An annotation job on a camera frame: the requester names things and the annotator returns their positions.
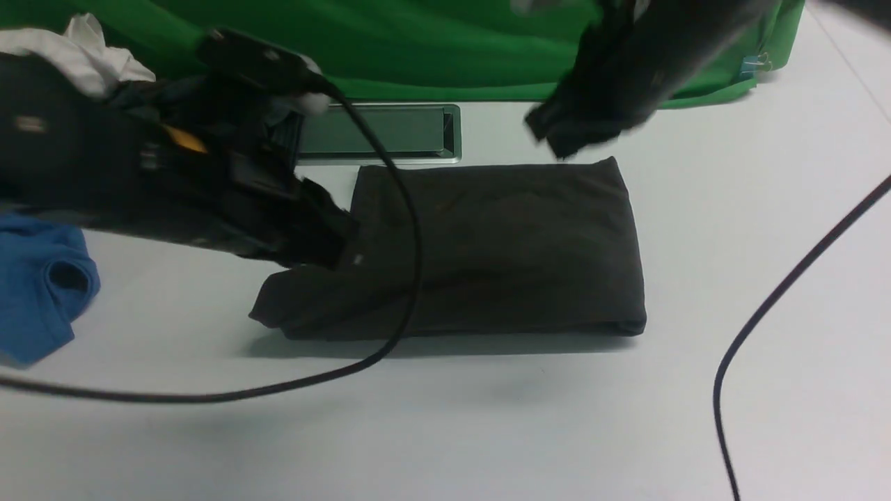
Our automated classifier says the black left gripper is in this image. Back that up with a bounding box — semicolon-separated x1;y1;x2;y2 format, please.
139;83;358;269

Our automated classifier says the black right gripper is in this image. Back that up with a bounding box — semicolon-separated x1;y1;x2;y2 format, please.
524;1;669;159

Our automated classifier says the gray long-sleeve top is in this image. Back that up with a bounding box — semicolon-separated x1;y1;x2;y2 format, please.
249;157;647;340

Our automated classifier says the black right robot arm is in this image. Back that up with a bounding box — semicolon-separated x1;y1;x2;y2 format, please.
525;1;804;159

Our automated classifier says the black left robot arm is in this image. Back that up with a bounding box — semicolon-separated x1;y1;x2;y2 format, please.
1;54;359;269

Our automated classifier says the blue binder clip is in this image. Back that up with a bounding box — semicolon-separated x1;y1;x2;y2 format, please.
738;53;773;81

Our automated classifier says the green backdrop cloth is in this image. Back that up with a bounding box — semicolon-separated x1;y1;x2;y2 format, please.
2;1;804;109

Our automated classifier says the white crumpled shirt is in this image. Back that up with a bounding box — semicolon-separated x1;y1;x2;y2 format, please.
1;13;156;97

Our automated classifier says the blue crumpled t-shirt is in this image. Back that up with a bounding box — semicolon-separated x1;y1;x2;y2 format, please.
1;213;101;367

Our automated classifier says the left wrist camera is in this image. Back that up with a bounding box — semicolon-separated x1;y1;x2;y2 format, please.
195;28;331;116

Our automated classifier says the metal table cable hatch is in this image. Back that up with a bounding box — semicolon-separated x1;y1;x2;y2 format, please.
296;104;462;166

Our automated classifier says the black left camera cable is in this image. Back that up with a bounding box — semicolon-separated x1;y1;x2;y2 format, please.
0;77;424;404

